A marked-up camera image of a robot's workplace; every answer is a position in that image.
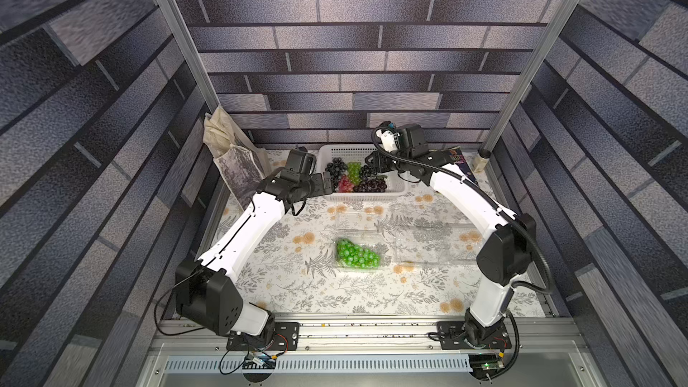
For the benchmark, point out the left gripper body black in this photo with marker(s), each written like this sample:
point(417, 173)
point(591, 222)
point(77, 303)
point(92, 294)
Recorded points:
point(314, 186)

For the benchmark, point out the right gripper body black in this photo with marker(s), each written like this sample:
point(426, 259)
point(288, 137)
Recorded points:
point(380, 159)

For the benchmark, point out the small black grape bunch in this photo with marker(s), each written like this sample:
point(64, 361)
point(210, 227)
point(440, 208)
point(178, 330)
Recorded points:
point(367, 173)

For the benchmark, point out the green grape bunch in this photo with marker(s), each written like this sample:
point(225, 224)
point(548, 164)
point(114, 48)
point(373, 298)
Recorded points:
point(349, 254)
point(353, 173)

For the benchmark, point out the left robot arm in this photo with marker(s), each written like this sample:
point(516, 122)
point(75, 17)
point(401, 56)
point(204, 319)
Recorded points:
point(206, 291)

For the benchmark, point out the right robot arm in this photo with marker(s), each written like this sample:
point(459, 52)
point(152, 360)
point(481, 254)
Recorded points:
point(510, 257)

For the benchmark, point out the dark red grape bunch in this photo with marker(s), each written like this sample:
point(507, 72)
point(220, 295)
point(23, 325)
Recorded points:
point(373, 185)

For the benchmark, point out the green grape bunch in basket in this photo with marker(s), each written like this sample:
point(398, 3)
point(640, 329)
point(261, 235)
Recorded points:
point(353, 173)

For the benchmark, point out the dark blue grape bunch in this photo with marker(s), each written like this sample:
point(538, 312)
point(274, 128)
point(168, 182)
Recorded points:
point(337, 169)

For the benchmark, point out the pink grape bunch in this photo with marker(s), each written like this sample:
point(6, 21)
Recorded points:
point(345, 185)

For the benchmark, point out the white plastic basket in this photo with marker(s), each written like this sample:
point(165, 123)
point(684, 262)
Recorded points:
point(357, 153)

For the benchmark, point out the beige tote bag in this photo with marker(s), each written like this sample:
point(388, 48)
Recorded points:
point(241, 164)

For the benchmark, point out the purple candy bag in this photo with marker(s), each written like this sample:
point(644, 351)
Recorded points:
point(459, 159)

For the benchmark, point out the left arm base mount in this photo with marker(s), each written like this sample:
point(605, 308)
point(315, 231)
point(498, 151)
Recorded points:
point(276, 336)

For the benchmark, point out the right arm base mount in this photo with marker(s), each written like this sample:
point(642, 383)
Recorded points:
point(471, 336)

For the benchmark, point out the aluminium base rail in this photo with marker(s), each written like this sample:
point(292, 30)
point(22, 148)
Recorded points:
point(370, 350)

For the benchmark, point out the aluminium frame post left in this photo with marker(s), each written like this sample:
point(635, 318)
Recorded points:
point(182, 35)

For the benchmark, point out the aluminium frame post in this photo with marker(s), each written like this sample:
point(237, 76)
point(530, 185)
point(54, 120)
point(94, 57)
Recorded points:
point(182, 35)
point(522, 85)

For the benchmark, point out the aluminium frame post right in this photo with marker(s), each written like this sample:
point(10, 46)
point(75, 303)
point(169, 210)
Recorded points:
point(522, 85)

